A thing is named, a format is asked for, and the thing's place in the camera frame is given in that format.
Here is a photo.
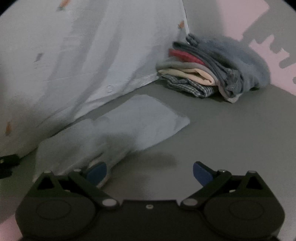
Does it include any blue-grey fleece garment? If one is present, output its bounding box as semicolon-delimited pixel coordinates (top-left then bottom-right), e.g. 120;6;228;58
199;37;271;96

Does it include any light grey shirt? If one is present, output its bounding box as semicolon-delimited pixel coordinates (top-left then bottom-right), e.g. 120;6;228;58
33;95;190;181

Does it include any cream folded garment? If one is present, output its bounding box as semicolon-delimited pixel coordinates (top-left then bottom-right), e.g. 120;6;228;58
158;68;216;86

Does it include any white carrot print backdrop sheet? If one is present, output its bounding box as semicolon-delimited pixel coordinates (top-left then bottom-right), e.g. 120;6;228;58
1;1;186;156

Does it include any red folded garment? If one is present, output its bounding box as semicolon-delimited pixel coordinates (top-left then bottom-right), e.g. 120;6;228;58
169;49;206;66

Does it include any grey folded garment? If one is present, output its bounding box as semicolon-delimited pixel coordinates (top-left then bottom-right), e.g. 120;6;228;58
156;57;218;81

